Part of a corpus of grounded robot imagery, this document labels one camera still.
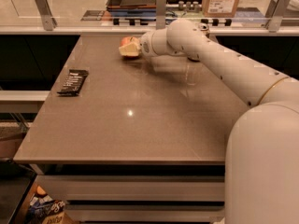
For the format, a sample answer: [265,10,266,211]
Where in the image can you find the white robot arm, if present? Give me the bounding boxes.
[119,19,299,224]

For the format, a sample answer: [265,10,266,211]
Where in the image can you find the middle metal glass bracket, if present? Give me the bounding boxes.
[156,0,166,29]

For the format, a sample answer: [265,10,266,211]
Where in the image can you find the snack bag on floor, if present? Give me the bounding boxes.
[24,186,65,224]

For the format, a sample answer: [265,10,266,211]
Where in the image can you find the cardboard box with label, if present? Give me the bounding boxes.
[202,0,239,18]

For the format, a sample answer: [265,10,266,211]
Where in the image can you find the gold soda can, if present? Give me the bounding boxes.
[189,23,209,63]

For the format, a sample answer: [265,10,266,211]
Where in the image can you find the white drawer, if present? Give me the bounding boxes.
[66,205,224,223]
[36,175,224,202]

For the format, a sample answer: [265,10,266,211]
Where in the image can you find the red apple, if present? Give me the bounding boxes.
[121,36,139,46]

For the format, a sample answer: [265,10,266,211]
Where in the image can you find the black rxbar chocolate wrapper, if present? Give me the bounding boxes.
[58,69,89,96]

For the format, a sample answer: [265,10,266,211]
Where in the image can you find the left metal glass bracket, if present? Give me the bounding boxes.
[35,0,57,31]

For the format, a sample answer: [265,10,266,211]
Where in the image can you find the metal glass bracket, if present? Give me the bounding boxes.
[35,0,57,31]
[265,0,291,33]
[156,0,166,29]

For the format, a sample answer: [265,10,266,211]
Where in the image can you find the right metal glass bracket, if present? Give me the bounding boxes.
[265,0,291,33]

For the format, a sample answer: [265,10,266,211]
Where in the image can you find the upper white drawer front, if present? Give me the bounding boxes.
[36,175,224,202]

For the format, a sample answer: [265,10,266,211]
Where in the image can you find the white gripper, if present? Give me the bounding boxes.
[119,32,156,57]

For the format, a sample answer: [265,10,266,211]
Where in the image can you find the stacked trays behind glass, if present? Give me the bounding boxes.
[106,0,157,18]

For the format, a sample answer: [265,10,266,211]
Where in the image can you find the lower white drawer front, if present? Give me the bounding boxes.
[66,205,224,223]

